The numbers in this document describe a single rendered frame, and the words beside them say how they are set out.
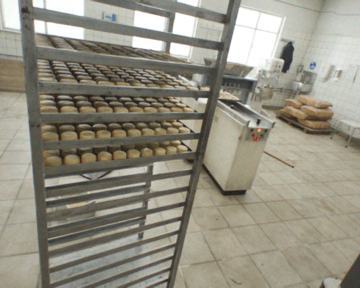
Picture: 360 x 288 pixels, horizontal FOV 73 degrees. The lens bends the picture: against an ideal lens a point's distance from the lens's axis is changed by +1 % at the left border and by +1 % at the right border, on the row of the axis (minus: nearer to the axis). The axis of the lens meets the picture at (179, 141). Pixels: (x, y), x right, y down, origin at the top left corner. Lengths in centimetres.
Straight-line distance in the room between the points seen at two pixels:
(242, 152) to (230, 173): 25
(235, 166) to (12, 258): 196
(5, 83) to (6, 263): 409
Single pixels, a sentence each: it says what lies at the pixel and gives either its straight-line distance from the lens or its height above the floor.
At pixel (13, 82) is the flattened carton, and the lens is 565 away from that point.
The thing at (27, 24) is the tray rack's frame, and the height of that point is 148.
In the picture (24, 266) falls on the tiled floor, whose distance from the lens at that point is 203.
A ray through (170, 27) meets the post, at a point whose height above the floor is 154.
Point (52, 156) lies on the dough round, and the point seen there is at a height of 106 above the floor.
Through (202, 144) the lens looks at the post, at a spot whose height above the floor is 112.
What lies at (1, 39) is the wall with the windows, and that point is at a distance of 583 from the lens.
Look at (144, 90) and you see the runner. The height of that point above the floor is 133.
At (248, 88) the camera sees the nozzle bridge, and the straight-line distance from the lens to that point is 322.
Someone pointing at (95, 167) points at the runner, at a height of 105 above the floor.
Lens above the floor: 152
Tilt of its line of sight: 23 degrees down
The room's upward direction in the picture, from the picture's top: 11 degrees clockwise
